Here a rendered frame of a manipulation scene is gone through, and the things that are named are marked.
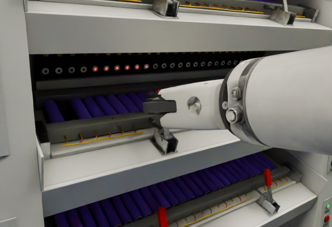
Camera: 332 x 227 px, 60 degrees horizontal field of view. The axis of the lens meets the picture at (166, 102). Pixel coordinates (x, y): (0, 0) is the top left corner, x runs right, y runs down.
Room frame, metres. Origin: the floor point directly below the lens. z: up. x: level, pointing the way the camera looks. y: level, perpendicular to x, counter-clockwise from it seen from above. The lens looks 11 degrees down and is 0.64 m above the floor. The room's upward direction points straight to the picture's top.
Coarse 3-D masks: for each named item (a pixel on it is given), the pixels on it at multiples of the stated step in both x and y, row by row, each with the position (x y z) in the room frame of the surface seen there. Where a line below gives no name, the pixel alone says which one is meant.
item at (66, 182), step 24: (168, 72) 0.60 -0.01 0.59; (192, 72) 0.63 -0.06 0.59; (216, 72) 0.67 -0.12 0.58; (48, 144) 0.34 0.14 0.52; (144, 144) 0.41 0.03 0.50; (192, 144) 0.44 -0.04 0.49; (216, 144) 0.45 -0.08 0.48; (240, 144) 0.48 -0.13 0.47; (48, 168) 0.33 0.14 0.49; (72, 168) 0.34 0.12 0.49; (96, 168) 0.35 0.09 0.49; (120, 168) 0.35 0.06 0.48; (144, 168) 0.37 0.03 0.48; (168, 168) 0.40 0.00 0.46; (192, 168) 0.43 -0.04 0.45; (48, 192) 0.30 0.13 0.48; (72, 192) 0.32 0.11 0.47; (96, 192) 0.34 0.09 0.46; (120, 192) 0.36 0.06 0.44
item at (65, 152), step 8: (136, 136) 0.42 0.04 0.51; (144, 136) 0.42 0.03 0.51; (152, 136) 0.43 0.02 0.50; (96, 144) 0.38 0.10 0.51; (104, 144) 0.39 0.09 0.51; (112, 144) 0.39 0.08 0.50; (120, 144) 0.40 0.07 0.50; (56, 152) 0.35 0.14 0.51; (64, 152) 0.35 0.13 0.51; (72, 152) 0.36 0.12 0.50; (80, 152) 0.37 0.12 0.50
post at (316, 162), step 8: (264, 56) 0.78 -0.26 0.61; (296, 152) 0.69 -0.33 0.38; (304, 152) 0.67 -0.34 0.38; (304, 160) 0.67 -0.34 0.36; (312, 160) 0.65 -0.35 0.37; (320, 160) 0.64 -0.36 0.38; (312, 168) 0.65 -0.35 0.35; (320, 168) 0.63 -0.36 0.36; (328, 176) 0.65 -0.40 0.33; (328, 184) 0.65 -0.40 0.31; (320, 192) 0.64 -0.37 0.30; (328, 192) 0.66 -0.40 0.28; (320, 200) 0.64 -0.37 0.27; (312, 208) 0.64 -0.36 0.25; (320, 208) 0.64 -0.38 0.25; (296, 216) 0.67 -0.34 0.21; (304, 216) 0.65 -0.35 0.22; (312, 216) 0.64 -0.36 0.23; (320, 216) 0.64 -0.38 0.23; (296, 224) 0.67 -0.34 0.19; (304, 224) 0.65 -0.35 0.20; (312, 224) 0.64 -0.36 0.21; (320, 224) 0.65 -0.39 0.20
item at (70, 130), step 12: (72, 120) 0.40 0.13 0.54; (84, 120) 0.40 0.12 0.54; (96, 120) 0.41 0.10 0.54; (108, 120) 0.41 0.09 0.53; (120, 120) 0.42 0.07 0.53; (132, 120) 0.43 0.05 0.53; (144, 120) 0.44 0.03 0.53; (156, 120) 0.46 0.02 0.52; (48, 132) 0.36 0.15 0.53; (60, 132) 0.37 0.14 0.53; (72, 132) 0.38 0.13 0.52; (84, 132) 0.39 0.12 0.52; (96, 132) 0.40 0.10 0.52; (108, 132) 0.41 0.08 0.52; (72, 144) 0.37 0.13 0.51
